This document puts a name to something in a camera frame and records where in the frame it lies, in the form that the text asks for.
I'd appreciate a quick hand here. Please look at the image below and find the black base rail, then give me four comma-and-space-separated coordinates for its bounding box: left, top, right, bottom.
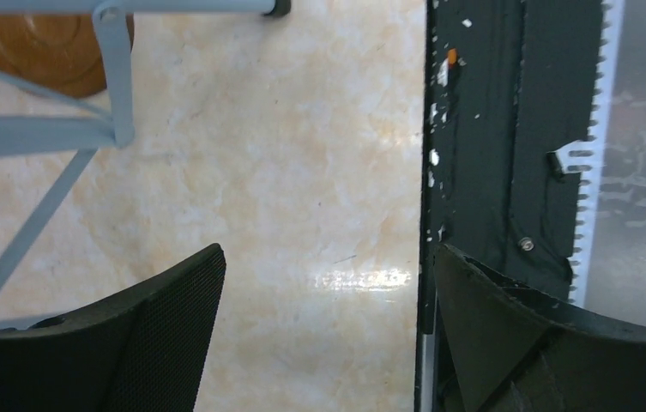
414, 1, 604, 411

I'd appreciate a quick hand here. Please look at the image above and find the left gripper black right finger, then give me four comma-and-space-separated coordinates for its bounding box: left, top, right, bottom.
435, 245, 646, 411

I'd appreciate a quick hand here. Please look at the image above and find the grey tripod stand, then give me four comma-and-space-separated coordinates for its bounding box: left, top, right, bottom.
0, 1, 292, 291

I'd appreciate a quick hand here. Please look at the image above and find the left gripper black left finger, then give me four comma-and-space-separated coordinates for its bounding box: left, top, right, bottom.
0, 244, 226, 411

